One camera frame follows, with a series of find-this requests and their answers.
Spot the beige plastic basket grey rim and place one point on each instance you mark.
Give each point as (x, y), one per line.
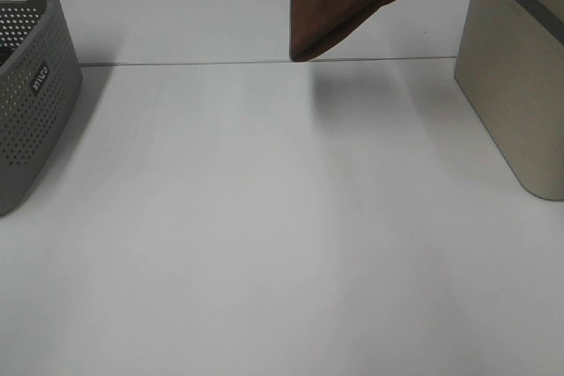
(510, 68)

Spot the grey perforated plastic basket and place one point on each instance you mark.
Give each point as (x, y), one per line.
(40, 83)

